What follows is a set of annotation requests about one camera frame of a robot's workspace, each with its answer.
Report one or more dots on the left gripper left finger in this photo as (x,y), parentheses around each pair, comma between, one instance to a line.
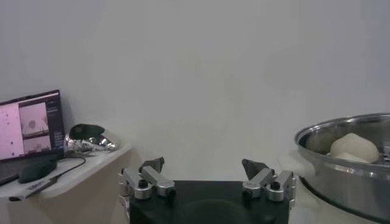
(155,179)

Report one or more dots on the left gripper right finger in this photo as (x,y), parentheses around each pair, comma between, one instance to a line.
(262,180)

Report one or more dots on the white steamed baozi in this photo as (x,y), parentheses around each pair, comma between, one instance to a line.
(353,147)

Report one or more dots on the steel steamer pot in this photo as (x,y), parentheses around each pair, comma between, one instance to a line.
(291,165)

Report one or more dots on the stainless steel steamer basket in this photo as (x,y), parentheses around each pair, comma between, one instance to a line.
(344,188)

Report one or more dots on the chrome and black headset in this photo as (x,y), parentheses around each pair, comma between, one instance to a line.
(91,143)

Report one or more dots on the white side table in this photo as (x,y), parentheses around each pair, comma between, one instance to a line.
(79,201)

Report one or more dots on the black computer mouse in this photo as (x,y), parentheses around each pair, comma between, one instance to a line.
(36,172)

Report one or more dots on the white and black dongle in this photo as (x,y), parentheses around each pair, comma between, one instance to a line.
(33,188)

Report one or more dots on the black laptop with pink screen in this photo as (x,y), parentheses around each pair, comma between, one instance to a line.
(33,128)

